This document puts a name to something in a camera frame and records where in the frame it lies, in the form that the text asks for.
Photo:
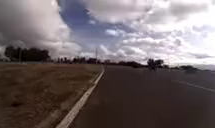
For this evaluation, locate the dense row of dark trees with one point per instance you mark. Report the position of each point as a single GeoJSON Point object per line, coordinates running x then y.
{"type": "Point", "coordinates": [28, 54]}

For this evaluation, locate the pale concrete kerb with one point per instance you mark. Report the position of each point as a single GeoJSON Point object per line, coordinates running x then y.
{"type": "Point", "coordinates": [78, 106]}

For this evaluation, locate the small clump of trees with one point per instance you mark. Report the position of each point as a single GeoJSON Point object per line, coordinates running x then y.
{"type": "Point", "coordinates": [152, 63]}

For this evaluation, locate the dry brown grass field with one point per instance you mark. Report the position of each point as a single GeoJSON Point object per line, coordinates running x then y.
{"type": "Point", "coordinates": [31, 90]}

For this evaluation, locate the dark grey asphalt road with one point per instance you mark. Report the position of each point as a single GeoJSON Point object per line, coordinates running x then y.
{"type": "Point", "coordinates": [138, 100]}

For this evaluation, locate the thin pole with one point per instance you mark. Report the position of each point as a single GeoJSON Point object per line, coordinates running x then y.
{"type": "Point", "coordinates": [96, 55]}

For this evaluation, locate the low dark bush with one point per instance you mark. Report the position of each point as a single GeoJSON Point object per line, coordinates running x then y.
{"type": "Point", "coordinates": [190, 68]}

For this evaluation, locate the distant low tree line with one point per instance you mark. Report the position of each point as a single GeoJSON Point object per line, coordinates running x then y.
{"type": "Point", "coordinates": [128, 63]}

